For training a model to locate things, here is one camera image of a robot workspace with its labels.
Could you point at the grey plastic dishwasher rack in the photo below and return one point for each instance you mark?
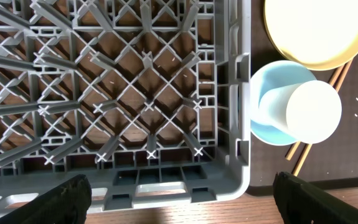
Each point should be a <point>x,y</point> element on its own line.
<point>148,99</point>

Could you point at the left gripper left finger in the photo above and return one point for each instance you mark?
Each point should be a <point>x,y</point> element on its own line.
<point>67,203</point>

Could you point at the yellow round plate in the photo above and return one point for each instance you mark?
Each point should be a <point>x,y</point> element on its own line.
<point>319,34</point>

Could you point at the pale green cup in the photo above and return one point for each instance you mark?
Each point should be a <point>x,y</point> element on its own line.
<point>310,112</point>

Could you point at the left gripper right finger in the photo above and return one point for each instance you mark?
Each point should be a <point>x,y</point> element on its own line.
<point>299,201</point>

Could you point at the wooden chopstick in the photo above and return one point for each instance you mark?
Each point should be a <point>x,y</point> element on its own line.
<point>307,148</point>
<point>332,81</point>

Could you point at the lower wooden chopstick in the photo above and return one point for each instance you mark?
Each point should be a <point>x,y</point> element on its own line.
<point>307,148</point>

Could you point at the upper wooden chopstick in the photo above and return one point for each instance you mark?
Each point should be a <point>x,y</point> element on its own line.
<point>332,81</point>

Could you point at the light blue bowl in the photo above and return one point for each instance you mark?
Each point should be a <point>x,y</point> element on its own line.
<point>273,75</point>

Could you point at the dark brown serving tray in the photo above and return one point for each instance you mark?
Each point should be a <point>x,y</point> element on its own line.
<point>334,158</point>

